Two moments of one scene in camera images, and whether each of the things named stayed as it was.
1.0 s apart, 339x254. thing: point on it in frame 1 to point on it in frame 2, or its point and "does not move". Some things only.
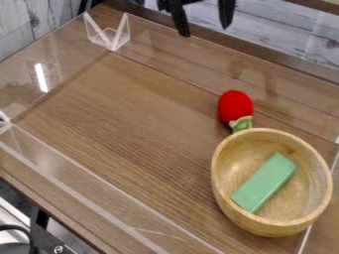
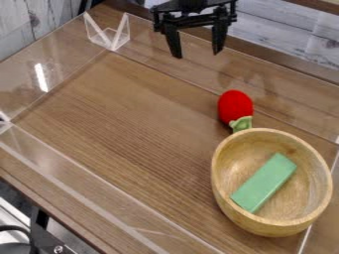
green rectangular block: [264, 182] does not move
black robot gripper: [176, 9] to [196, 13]
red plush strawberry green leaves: [237, 108] does not move
